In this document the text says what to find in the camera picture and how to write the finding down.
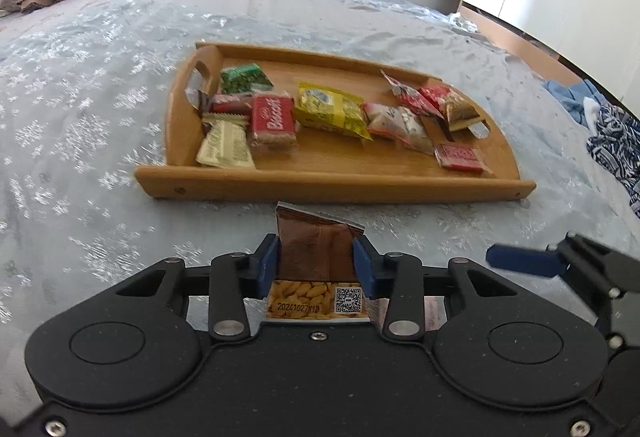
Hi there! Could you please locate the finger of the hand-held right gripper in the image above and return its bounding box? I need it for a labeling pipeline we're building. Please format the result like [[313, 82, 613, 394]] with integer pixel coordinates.
[[486, 233, 608, 323]]

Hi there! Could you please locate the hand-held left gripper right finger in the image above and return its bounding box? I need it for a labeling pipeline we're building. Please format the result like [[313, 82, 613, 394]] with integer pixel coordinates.
[[351, 237, 521, 338]]

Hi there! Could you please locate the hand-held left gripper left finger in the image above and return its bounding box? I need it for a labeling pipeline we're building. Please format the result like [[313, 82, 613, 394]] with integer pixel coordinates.
[[115, 233, 279, 340]]

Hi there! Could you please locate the brown peanut packet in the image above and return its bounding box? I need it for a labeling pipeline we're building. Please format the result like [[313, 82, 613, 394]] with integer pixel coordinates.
[[265, 202, 391, 322]]

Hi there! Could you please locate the white packet with red print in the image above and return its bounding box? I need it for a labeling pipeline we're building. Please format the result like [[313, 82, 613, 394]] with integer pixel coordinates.
[[424, 296, 446, 333]]

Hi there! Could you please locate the wooden tray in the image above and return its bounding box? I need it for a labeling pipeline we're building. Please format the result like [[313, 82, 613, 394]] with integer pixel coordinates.
[[134, 41, 537, 205]]

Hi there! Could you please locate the small red square packet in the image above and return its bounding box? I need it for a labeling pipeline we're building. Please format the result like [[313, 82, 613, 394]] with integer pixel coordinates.
[[434, 143, 493, 175]]

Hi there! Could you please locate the cream gold snack packet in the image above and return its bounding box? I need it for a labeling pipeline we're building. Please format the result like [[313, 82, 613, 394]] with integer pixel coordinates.
[[195, 113, 256, 168]]

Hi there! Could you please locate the red biscuit packet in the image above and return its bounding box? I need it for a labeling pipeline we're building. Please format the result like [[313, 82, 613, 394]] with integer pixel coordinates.
[[248, 92, 301, 152]]

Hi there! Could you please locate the white packet with black characters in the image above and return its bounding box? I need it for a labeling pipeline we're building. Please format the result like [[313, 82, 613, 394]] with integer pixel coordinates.
[[362, 102, 435, 155]]

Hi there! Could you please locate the yellow snack packet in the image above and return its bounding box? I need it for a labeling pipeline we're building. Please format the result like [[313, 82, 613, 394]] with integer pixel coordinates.
[[292, 82, 373, 141]]

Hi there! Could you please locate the red gold mixed nut packet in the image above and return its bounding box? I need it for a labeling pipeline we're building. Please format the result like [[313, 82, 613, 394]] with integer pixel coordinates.
[[417, 85, 483, 132]]

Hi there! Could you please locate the small dark red snack packet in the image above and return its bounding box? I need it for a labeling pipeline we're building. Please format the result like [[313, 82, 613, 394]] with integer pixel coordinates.
[[197, 89, 253, 115]]

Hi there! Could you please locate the long red snack packet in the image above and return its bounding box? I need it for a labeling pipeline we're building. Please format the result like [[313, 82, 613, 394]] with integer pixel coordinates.
[[380, 69, 446, 120]]

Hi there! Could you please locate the green pea snack packet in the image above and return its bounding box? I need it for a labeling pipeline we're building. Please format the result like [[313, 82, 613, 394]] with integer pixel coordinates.
[[220, 63, 274, 95]]

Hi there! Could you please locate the navy white patterned cloth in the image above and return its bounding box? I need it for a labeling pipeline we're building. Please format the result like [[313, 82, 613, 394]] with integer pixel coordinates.
[[585, 104, 640, 220]]

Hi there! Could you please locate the light blue clothing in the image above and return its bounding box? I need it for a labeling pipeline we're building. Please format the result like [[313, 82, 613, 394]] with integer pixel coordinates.
[[542, 78, 616, 128]]

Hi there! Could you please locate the light blue snowflake bedspread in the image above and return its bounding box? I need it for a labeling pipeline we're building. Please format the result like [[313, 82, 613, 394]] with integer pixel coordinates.
[[0, 0, 640, 418]]

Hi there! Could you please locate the white crumpled plastic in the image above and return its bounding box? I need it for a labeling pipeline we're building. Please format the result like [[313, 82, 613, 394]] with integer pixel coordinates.
[[447, 11, 481, 32]]

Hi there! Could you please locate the wooden bed frame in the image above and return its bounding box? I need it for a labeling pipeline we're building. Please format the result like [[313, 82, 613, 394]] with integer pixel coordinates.
[[457, 2, 640, 92]]

